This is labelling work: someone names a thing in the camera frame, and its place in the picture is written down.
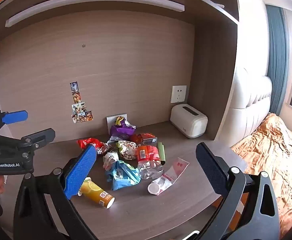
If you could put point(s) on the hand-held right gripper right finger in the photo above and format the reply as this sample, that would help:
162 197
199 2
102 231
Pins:
211 170

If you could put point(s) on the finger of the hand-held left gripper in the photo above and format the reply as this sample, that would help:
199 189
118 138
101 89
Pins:
39 136
16 117

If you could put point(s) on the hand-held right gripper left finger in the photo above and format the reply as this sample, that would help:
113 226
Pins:
82 170

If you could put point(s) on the white red wrapper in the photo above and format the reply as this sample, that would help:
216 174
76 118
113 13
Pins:
127 150

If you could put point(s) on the green lighter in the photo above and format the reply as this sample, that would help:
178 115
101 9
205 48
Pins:
161 152

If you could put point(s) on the red snack bag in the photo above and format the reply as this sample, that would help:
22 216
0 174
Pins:
91 143

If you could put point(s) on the small crumpled white wrapper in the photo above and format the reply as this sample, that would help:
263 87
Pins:
111 158

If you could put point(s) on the white pink tube package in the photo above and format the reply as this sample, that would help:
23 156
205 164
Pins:
171 175

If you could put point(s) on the blue snack bag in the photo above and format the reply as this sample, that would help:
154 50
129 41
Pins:
122 176

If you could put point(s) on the white ribbed tissue box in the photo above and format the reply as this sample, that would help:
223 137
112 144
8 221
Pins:
188 123

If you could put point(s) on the purple snack bag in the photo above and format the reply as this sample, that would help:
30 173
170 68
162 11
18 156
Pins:
122 131

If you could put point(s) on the small red packet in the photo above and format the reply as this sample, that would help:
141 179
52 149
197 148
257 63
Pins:
135 138

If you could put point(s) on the crushed clear plastic bottle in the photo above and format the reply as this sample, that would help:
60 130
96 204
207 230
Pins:
148 165

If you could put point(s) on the orange blanket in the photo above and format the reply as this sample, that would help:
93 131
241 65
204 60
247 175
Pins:
278 155

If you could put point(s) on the red cigarette carton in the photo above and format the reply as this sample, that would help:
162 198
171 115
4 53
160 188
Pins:
148 138

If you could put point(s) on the white padded headboard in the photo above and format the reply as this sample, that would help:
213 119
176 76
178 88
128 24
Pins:
248 105

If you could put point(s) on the teal curtain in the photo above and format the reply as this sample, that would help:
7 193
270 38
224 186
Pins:
277 55

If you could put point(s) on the white light bar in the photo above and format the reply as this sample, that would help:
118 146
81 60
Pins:
93 3

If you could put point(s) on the colourful wall stickers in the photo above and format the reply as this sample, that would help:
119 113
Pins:
79 107

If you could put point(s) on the white wall socket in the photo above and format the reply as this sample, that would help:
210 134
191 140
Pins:
111 121
178 93

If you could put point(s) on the wooden wall shelf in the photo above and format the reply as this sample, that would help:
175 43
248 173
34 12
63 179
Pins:
206 7

